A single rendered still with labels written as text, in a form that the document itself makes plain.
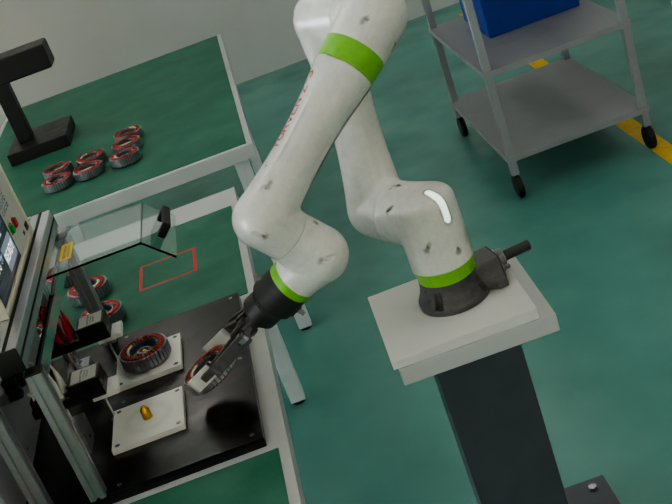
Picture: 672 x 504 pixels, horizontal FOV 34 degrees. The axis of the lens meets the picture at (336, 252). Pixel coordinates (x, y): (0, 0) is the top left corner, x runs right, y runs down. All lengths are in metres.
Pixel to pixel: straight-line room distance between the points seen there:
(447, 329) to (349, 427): 1.28
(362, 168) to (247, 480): 0.67
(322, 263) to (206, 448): 0.41
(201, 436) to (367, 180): 0.60
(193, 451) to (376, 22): 0.85
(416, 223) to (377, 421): 1.34
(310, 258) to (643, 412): 1.40
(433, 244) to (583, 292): 1.60
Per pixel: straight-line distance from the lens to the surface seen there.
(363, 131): 2.17
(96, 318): 2.37
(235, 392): 2.18
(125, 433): 2.20
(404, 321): 2.20
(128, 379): 2.38
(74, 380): 2.16
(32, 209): 3.88
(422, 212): 2.07
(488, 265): 2.19
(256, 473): 1.97
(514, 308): 2.12
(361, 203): 2.21
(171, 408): 2.20
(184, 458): 2.06
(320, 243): 1.92
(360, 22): 1.96
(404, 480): 3.07
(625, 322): 3.45
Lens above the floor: 1.83
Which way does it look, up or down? 24 degrees down
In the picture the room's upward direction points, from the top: 20 degrees counter-clockwise
